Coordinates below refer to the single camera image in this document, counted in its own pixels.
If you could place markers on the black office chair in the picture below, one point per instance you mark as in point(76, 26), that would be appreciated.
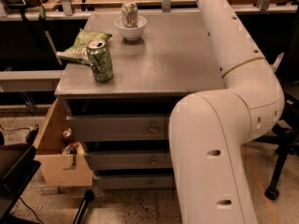
point(287, 139)

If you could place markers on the grey drawer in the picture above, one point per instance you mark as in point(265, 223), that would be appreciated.
point(110, 182)
point(122, 127)
point(128, 160)

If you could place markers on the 7up can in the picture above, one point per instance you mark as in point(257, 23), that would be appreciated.
point(129, 13)

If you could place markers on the white bowl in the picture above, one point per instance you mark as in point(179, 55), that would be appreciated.
point(131, 33)

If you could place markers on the green chip bag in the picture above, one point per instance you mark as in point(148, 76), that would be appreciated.
point(77, 52)

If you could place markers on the grey drawer cabinet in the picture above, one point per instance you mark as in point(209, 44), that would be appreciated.
point(172, 59)

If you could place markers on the black case on left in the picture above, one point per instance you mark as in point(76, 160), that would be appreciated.
point(17, 168)

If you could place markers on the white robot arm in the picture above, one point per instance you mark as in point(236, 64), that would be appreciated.
point(208, 128)

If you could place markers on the middle grey drawer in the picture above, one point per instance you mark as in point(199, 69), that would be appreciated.
point(128, 160)

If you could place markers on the red can in box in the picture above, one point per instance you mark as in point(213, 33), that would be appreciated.
point(68, 137)

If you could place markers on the wooden side box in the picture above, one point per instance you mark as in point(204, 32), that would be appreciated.
point(60, 169)

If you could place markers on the green soda can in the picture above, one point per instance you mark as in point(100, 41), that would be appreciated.
point(100, 61)

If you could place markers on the bottom grey drawer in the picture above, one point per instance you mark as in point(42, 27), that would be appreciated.
point(110, 182)

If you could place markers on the top grey drawer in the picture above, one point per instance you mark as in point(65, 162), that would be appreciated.
point(122, 127)

